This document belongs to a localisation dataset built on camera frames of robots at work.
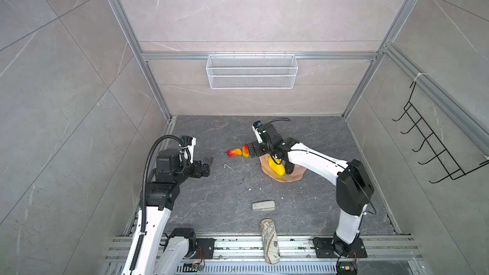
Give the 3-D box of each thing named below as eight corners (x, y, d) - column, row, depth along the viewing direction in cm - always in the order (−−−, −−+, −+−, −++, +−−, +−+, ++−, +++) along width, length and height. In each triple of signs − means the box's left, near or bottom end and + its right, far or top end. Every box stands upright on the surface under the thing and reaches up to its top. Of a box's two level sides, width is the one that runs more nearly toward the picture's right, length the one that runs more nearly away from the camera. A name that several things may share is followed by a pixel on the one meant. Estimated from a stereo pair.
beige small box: (252, 211, 85) (252, 208, 82) (252, 203, 87) (252, 200, 84) (274, 211, 85) (275, 208, 82) (274, 203, 87) (274, 200, 84)
